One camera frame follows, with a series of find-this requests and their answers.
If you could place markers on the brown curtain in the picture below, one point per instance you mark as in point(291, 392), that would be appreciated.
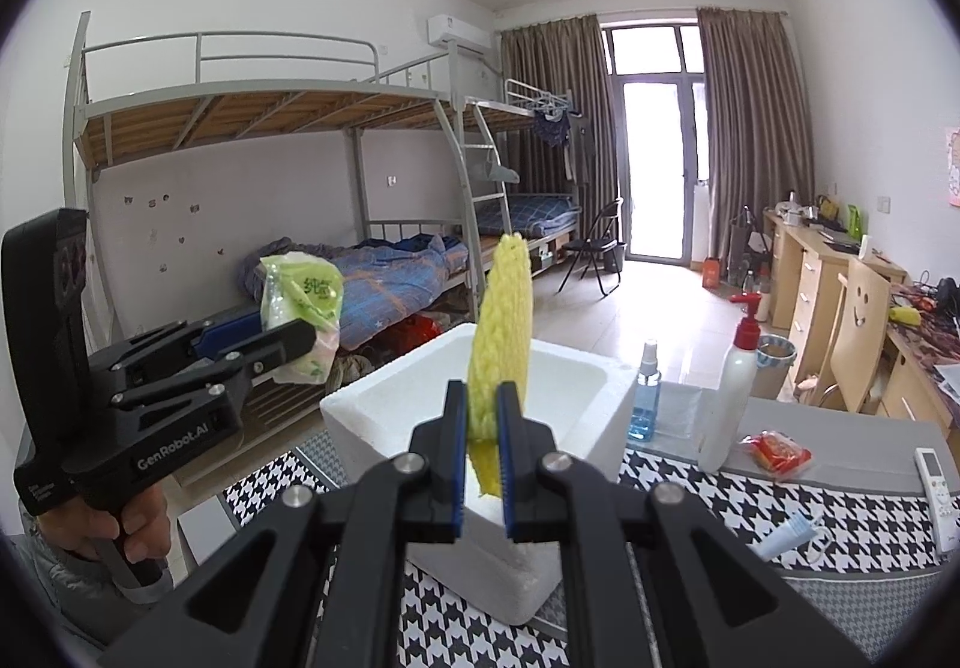
point(555, 98)
point(757, 128)

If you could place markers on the black folding chair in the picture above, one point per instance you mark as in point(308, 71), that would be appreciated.
point(596, 240)

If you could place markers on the small grey metal bunk bed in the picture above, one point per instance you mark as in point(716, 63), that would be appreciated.
point(525, 113)

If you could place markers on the white cooker pot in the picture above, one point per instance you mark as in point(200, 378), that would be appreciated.
point(789, 209)

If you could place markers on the person's left forearm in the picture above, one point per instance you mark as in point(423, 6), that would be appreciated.
point(67, 585)

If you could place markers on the orange bottle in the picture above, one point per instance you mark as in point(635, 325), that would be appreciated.
point(710, 272)

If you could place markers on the long wooden desk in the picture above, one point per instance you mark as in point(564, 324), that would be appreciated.
point(814, 270)

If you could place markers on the white air conditioner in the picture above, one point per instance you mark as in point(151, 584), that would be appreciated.
point(457, 30)

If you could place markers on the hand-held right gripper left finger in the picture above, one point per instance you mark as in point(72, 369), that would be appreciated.
point(454, 465)

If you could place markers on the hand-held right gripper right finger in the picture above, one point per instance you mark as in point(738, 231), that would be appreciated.
point(510, 469)

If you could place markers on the white squeeze tube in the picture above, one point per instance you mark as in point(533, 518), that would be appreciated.
point(787, 534)

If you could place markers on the red snack packet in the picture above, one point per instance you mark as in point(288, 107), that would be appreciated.
point(776, 454)

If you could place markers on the blue checked mattress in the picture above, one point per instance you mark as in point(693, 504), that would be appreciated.
point(532, 212)

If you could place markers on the person's left hand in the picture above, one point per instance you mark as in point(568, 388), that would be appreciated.
point(146, 525)

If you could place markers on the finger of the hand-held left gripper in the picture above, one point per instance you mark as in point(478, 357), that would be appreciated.
point(225, 336)
point(285, 342)

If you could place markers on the blue plaid blanket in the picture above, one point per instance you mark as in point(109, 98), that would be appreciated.
point(382, 278)

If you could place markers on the blue spray bottle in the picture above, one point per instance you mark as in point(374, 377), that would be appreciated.
point(645, 405)

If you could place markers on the yellow cloth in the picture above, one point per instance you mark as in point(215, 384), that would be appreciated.
point(906, 315)

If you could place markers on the white pump bottle red cap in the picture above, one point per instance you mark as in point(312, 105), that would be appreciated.
point(731, 398)

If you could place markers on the yellow foam net sleeve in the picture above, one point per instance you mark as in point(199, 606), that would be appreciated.
point(506, 308)

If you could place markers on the white remote control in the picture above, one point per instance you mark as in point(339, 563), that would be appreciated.
point(937, 488)

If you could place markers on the large grey metal bunk bed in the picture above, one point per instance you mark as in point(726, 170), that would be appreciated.
point(225, 105)

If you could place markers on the wooden chair with smiley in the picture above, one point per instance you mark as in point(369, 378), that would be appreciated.
point(859, 330)

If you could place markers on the glass balcony door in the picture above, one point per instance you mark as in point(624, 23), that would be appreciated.
point(660, 143)

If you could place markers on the white foam box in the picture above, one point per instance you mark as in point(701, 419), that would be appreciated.
point(360, 428)

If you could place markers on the green plastic packet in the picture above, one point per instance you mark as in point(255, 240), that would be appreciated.
point(315, 293)

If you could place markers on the pink wall poster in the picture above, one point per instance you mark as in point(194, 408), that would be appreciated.
point(954, 165)

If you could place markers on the hanging dark clothes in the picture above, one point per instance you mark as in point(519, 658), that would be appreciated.
point(555, 131)

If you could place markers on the green bag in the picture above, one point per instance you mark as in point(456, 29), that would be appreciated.
point(855, 222)

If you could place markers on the houndstooth tablecloth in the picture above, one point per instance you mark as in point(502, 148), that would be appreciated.
point(862, 510)

